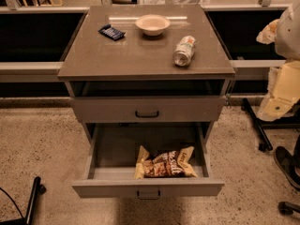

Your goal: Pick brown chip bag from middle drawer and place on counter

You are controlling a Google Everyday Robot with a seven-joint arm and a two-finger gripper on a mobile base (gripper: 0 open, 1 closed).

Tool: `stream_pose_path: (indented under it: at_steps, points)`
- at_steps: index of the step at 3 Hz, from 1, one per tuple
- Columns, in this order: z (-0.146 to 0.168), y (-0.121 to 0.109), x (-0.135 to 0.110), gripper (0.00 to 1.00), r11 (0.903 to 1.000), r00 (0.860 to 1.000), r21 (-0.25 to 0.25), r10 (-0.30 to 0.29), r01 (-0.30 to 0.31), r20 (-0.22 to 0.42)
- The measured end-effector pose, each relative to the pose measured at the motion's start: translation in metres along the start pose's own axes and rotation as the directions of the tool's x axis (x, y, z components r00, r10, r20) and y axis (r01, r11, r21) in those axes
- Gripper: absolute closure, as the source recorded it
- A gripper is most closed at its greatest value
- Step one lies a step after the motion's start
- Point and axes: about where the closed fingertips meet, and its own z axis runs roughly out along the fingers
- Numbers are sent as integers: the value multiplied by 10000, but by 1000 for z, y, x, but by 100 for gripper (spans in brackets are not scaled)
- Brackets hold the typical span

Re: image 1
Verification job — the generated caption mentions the open grey middle drawer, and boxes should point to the open grey middle drawer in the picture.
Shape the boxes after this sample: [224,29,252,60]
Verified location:
[72,123,224,200]

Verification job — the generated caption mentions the black shoe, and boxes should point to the black shoe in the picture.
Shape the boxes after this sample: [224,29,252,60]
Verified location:
[275,146,300,190]

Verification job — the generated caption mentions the dark blue snack bar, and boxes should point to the dark blue snack bar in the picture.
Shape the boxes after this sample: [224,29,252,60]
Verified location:
[98,23,125,41]

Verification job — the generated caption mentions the closed grey top drawer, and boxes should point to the closed grey top drawer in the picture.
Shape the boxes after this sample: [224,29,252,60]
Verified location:
[70,97,225,123]

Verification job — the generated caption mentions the white bowl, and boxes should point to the white bowl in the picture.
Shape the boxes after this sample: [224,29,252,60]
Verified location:
[135,14,171,37]

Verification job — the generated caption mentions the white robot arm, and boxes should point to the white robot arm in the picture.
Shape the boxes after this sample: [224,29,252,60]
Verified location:
[256,0,300,122]

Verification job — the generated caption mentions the crushed white soda can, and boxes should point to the crushed white soda can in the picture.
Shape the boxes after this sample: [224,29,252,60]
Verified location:
[173,36,196,67]

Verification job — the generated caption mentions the brown chip bag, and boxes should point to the brown chip bag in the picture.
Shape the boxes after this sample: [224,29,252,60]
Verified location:
[134,145,197,179]

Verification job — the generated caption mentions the grey drawer cabinet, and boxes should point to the grey drawer cabinet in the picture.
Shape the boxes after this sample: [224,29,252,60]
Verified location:
[57,4,236,143]

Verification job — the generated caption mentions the black stand leg left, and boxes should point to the black stand leg left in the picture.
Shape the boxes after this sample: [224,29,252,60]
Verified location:
[0,176,47,225]

